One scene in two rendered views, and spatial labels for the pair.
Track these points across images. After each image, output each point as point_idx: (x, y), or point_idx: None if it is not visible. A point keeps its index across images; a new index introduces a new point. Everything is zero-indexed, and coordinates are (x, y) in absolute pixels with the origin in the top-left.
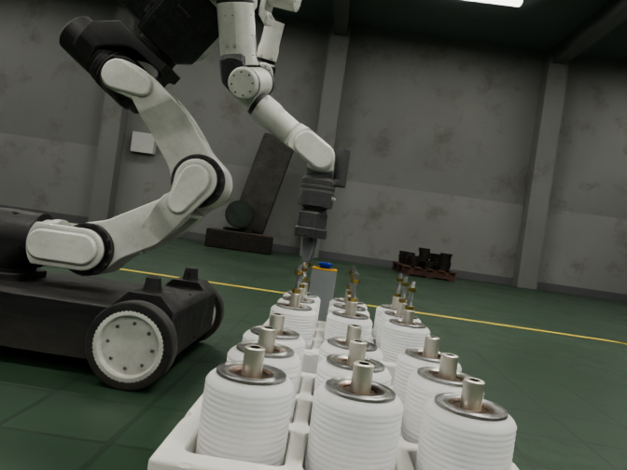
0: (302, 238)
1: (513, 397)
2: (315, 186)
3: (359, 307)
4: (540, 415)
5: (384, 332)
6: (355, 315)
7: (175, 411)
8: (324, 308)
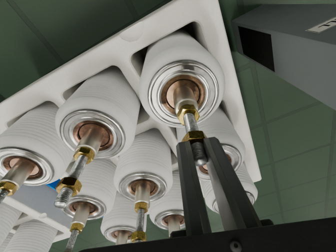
0: (190, 234)
1: (309, 173)
2: None
3: (158, 194)
4: (272, 188)
5: (105, 216)
6: (94, 208)
7: (6, 0)
8: (293, 73)
